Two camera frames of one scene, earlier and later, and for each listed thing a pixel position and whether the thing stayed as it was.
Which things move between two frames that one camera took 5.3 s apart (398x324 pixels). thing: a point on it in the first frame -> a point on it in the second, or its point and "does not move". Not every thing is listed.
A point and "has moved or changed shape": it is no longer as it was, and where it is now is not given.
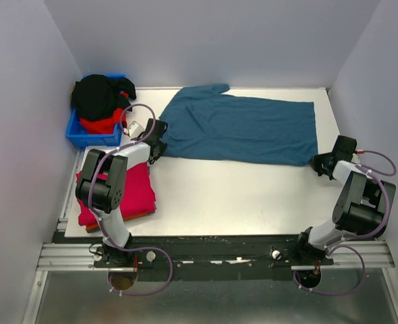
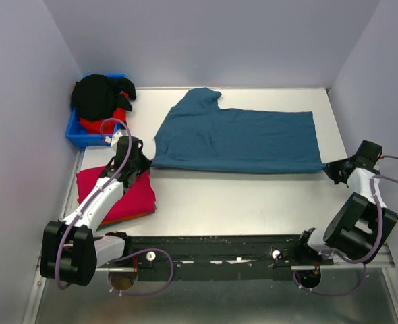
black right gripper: (316, 162) -> (332, 169)
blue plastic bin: (76, 134) does not move
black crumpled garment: (97, 97) does not move
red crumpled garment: (106, 125) does not move
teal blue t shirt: (203, 123) has moved or changed shape
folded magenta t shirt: (138, 198) does not move
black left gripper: (163, 146) -> (146, 163)
